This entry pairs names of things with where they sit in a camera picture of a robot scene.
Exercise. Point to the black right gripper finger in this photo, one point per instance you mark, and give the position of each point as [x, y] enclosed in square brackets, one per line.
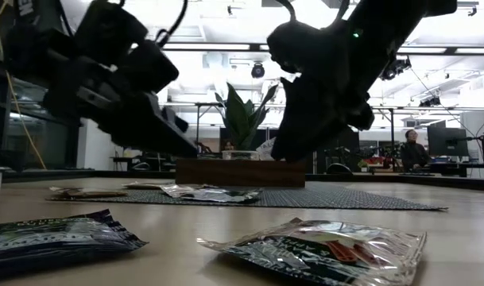
[291, 127]
[319, 119]

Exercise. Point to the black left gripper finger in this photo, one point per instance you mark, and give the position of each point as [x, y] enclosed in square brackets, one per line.
[154, 131]
[177, 119]

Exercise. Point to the blue blackcurrant tea sachet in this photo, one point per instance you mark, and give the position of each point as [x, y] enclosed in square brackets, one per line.
[229, 195]
[59, 238]

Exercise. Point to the clear foil packet front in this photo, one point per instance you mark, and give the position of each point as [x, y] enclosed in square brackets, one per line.
[305, 254]

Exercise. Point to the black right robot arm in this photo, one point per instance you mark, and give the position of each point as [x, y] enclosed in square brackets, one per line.
[384, 24]

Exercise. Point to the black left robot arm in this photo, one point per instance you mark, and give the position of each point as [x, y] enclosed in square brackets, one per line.
[39, 32]

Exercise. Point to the snake plant in white pot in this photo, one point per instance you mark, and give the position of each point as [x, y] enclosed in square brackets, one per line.
[241, 119]

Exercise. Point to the black office chair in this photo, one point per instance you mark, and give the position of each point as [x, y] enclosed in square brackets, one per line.
[339, 168]

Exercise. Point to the person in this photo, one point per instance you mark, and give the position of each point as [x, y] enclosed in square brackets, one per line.
[414, 155]
[228, 145]

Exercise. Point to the white LED light strip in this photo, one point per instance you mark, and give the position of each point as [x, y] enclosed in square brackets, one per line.
[206, 46]
[420, 50]
[476, 51]
[264, 47]

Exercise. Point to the brown wooden compartment tray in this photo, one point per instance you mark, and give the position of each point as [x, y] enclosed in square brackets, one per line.
[241, 172]

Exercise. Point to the grey woven placemat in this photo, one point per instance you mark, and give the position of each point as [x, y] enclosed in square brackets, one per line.
[325, 198]

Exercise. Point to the black computer monitor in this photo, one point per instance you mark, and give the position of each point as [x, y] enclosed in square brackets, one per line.
[447, 141]

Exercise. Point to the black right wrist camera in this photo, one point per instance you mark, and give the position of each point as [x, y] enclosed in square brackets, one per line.
[285, 47]

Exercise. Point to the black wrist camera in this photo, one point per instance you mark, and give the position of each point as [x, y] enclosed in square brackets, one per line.
[285, 47]
[106, 32]

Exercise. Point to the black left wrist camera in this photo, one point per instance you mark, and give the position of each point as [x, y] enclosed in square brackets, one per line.
[106, 32]

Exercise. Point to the black overhead camera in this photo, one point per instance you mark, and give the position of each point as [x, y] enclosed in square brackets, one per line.
[258, 70]

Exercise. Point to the black camera on mount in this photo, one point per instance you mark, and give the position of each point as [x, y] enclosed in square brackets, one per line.
[396, 67]

